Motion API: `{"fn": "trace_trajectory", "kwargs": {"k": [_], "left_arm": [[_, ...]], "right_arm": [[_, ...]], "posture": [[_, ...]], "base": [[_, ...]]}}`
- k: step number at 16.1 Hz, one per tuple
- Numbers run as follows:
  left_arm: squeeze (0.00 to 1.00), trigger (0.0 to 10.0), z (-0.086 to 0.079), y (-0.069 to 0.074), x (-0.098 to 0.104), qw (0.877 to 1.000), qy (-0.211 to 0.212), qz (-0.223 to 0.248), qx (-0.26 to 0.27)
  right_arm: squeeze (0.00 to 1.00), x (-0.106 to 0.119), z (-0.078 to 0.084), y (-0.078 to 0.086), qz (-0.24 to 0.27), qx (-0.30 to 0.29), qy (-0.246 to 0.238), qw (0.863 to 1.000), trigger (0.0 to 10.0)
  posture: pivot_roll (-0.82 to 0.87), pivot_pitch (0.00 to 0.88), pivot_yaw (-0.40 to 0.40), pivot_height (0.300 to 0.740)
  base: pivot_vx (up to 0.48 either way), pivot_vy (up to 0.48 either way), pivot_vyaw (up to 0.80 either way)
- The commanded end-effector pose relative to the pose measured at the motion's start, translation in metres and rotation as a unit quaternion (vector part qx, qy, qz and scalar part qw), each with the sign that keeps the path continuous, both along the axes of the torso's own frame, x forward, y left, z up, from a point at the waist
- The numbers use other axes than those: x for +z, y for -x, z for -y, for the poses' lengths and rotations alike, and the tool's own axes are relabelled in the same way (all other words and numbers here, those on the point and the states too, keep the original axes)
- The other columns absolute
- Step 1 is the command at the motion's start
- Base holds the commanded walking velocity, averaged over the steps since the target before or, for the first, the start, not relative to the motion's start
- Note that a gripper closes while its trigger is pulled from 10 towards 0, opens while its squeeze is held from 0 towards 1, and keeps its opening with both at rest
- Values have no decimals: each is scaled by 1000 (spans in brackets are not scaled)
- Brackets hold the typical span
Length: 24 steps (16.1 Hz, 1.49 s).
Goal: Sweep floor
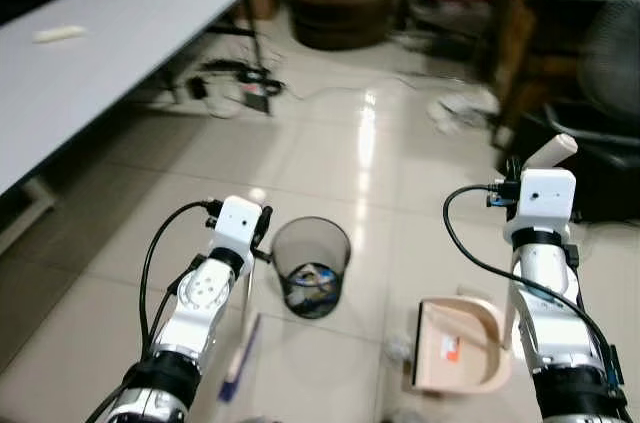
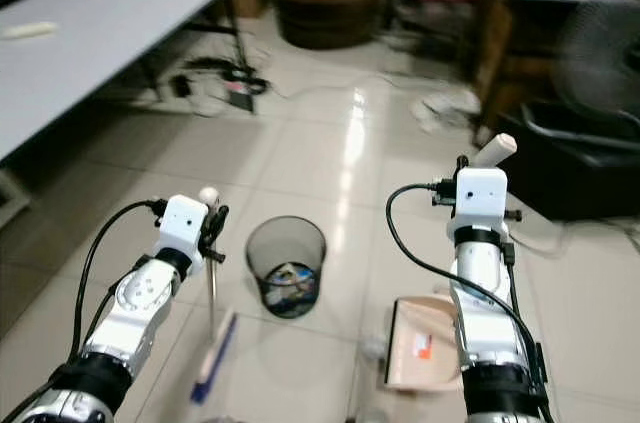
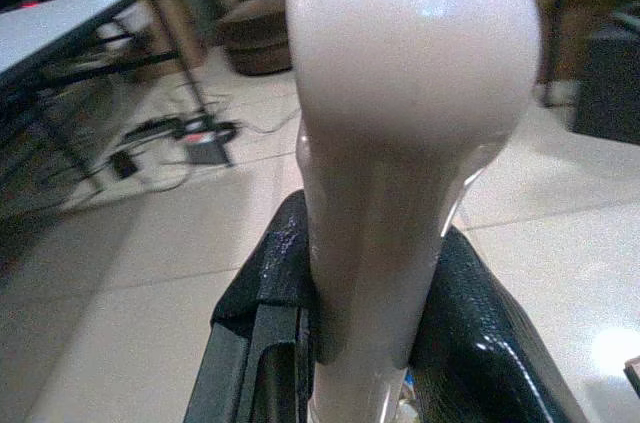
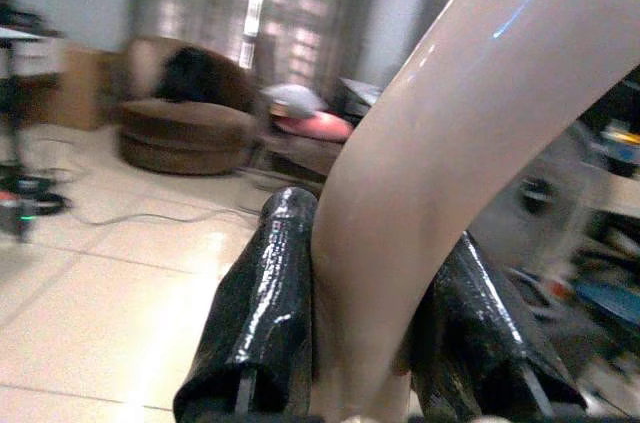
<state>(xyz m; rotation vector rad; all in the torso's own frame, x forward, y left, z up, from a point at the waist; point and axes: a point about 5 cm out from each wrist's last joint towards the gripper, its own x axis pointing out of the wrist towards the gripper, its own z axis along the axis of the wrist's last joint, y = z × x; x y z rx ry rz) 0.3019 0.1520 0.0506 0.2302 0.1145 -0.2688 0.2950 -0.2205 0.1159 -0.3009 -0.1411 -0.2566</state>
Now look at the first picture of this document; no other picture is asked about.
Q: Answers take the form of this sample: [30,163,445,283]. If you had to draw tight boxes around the blue bristle broom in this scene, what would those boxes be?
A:
[218,186,269,405]

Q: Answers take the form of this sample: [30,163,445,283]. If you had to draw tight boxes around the beige long-handled dustpan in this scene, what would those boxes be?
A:
[403,133,581,396]

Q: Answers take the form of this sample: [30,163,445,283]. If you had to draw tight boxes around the black round floor fan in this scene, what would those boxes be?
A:
[578,0,640,126]

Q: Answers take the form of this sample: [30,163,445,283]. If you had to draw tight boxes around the black mesh waste bin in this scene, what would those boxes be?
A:
[270,216,354,321]

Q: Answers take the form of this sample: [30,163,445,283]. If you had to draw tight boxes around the white crumpled cloth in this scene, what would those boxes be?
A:
[428,89,500,136]

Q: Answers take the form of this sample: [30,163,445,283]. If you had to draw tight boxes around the black low cabinet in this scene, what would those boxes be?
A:
[498,101,640,225]

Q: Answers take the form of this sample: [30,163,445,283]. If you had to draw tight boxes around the small crumpled paper scrap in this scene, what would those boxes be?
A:
[384,334,414,364]

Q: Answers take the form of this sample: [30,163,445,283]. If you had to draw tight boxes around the brown round ottoman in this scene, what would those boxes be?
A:
[289,0,402,52]

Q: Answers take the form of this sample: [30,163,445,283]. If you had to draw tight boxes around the grey top long table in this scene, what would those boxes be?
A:
[0,0,264,254]

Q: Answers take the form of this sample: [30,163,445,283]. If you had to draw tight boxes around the small white oblong object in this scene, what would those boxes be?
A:
[32,25,90,45]

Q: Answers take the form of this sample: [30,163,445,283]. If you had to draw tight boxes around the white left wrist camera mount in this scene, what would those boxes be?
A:
[211,196,264,255]

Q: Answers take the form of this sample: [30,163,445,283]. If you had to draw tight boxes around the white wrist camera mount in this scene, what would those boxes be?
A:
[211,196,264,255]
[503,168,580,246]

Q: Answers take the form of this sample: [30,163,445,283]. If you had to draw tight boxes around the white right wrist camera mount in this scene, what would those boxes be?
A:
[503,168,580,246]

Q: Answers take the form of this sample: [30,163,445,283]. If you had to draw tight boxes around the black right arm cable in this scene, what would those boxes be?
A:
[441,181,623,394]

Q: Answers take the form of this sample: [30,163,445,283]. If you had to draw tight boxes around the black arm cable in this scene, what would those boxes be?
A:
[441,181,623,394]
[138,199,223,354]

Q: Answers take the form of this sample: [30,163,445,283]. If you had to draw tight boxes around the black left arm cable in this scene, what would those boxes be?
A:
[138,199,223,354]

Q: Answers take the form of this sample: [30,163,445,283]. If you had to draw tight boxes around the black power strip with cables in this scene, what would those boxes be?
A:
[184,57,287,116]

